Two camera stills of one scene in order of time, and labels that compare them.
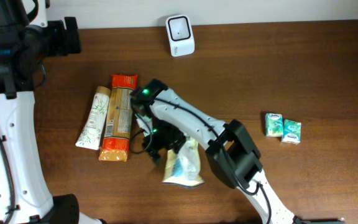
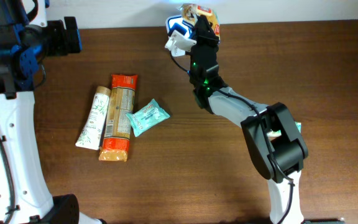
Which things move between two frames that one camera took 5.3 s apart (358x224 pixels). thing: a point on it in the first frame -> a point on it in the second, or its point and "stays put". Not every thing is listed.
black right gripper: x=178 y=140 -> x=206 y=39
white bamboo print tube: x=91 y=135 stays put
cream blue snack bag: x=184 y=167 -> x=190 y=13
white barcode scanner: x=181 y=35 stays put
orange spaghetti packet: x=116 y=144 stays put
